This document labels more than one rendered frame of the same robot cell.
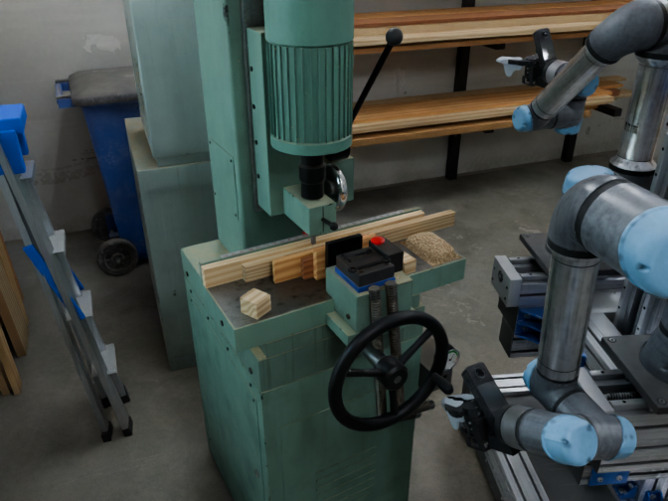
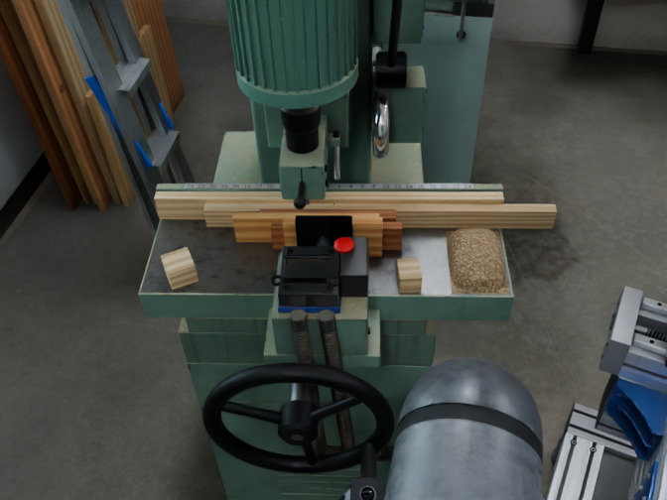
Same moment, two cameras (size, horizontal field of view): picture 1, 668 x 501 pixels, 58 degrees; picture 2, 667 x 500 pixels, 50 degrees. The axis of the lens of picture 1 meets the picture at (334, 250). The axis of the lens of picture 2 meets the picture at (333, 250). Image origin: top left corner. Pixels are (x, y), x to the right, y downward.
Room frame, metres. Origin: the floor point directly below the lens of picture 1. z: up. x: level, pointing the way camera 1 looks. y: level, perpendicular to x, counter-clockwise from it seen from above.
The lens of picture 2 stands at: (0.51, -0.48, 1.77)
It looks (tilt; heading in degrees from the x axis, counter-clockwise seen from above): 46 degrees down; 33
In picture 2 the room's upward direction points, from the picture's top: 2 degrees counter-clockwise
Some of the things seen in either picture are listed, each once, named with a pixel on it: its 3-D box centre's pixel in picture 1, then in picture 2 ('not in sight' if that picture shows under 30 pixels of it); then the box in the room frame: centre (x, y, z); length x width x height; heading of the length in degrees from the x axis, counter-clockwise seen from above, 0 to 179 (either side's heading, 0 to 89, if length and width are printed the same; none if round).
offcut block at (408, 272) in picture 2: (404, 263); (408, 275); (1.22, -0.16, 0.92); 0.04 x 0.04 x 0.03; 34
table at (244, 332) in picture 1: (348, 289); (326, 281); (1.18, -0.03, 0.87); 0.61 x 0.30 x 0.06; 119
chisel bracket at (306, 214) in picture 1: (309, 211); (306, 159); (1.27, 0.06, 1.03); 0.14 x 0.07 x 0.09; 29
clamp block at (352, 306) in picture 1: (368, 290); (322, 303); (1.10, -0.07, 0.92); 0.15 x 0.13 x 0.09; 119
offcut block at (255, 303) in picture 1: (255, 303); (180, 268); (1.05, 0.16, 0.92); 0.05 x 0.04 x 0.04; 55
